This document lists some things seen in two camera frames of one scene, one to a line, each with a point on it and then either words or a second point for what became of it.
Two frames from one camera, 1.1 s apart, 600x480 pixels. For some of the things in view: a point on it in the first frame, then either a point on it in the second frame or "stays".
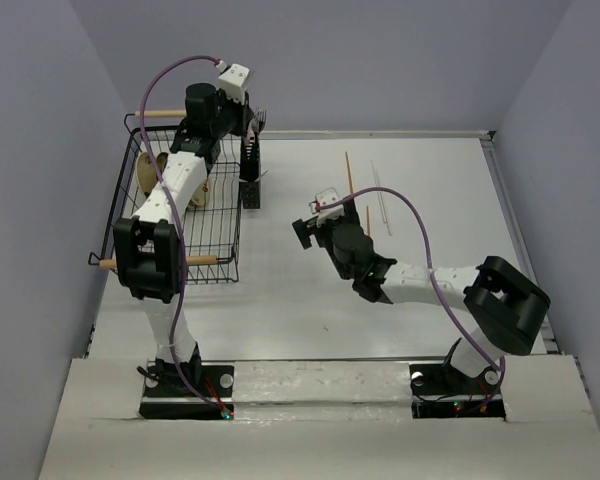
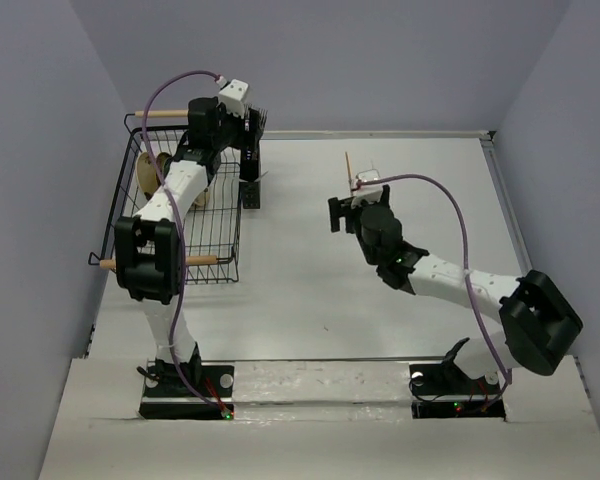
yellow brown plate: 161,160 stays
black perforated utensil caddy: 250,176 stays
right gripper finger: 304,230 -> 342,208
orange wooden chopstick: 350,178 stays
